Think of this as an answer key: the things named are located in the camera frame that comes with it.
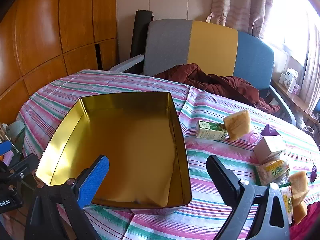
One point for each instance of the small white box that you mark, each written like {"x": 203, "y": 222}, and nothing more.
{"x": 283, "y": 78}

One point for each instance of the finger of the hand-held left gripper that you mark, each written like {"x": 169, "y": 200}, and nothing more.
{"x": 25, "y": 165}
{"x": 5, "y": 148}

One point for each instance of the small purple box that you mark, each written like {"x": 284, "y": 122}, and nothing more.
{"x": 297, "y": 90}

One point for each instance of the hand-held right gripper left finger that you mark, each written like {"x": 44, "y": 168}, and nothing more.
{"x": 96, "y": 180}

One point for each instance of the tall white box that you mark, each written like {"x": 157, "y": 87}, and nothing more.
{"x": 291, "y": 85}

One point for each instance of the maroon jacket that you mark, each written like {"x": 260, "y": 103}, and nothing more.
{"x": 225, "y": 87}

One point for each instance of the pale green container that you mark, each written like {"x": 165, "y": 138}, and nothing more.
{"x": 15, "y": 132}

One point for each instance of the pink bottle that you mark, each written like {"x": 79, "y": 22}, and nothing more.
{"x": 254, "y": 138}

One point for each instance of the red cloth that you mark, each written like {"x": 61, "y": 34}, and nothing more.
{"x": 310, "y": 225}

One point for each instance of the purple packet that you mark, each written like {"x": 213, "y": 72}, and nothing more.
{"x": 270, "y": 131}

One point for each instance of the small dark purple object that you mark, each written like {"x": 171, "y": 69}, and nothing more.
{"x": 314, "y": 174}

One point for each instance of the grey yellow blue sofa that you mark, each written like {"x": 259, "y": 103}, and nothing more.
{"x": 170, "y": 47}

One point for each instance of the white cardboard box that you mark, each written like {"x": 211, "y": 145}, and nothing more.
{"x": 271, "y": 146}

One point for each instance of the gold tin box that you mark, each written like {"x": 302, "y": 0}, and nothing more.
{"x": 130, "y": 142}

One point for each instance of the black rolled mat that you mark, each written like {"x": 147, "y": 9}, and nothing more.
{"x": 138, "y": 35}

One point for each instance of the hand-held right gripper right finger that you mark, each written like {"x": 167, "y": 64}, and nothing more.
{"x": 222, "y": 177}

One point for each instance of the green medicine box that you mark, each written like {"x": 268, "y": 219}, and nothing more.
{"x": 208, "y": 130}

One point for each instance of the patterned curtain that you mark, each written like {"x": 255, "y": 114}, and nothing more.
{"x": 237, "y": 2}
{"x": 313, "y": 67}

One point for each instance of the wooden desk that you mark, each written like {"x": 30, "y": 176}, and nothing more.
{"x": 295, "y": 102}

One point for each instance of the yellow green food packet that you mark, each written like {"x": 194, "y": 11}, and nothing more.
{"x": 271, "y": 171}
{"x": 287, "y": 200}

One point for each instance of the striped tablecloth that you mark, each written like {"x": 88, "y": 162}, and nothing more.
{"x": 212, "y": 110}

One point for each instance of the wooden wardrobe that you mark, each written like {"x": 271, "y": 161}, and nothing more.
{"x": 50, "y": 30}

